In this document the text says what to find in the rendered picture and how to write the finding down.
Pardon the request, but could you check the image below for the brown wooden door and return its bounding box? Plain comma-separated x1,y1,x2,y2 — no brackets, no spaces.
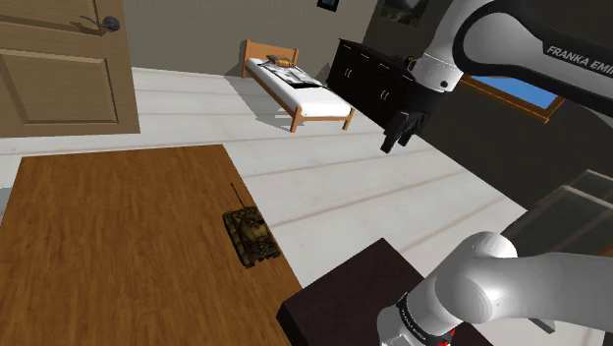
0,0,141,140

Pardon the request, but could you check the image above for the wooden bed with white mattress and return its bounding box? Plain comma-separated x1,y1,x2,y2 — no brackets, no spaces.
241,38,357,135

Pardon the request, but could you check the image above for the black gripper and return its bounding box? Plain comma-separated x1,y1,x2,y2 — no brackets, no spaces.
379,84,446,155

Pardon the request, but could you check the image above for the black cabinet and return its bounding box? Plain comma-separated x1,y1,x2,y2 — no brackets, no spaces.
326,38,418,132

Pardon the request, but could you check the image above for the camouflage toy tank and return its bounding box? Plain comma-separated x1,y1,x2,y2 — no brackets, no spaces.
221,183,283,270

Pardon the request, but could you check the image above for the wooden framed window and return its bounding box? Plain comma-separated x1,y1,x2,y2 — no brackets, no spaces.
458,73,567,125

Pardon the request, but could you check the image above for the dark robot stand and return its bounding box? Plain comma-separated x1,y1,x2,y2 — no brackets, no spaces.
276,237,495,346

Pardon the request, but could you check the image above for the large green wall picture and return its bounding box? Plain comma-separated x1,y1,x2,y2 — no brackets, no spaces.
379,0,430,29

